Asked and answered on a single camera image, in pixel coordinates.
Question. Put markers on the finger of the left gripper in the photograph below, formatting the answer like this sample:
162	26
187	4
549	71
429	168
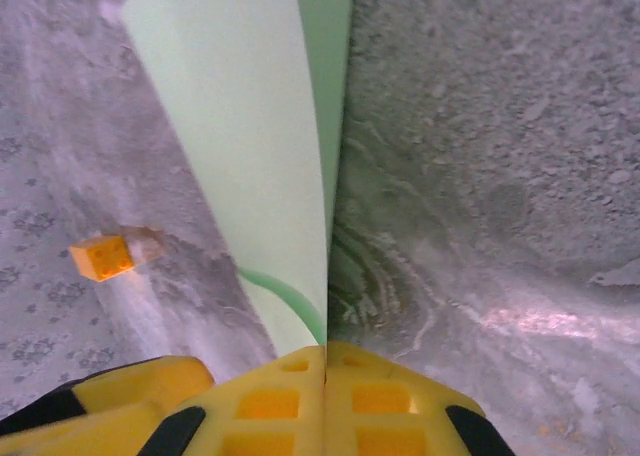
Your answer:
110	401

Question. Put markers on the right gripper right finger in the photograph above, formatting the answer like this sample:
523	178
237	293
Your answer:
390	411

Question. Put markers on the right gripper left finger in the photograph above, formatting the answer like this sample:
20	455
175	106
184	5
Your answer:
260	411

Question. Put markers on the light green paper sheet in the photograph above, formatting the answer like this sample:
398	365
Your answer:
250	126

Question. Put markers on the small toy brick stack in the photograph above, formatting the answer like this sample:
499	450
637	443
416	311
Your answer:
102	258

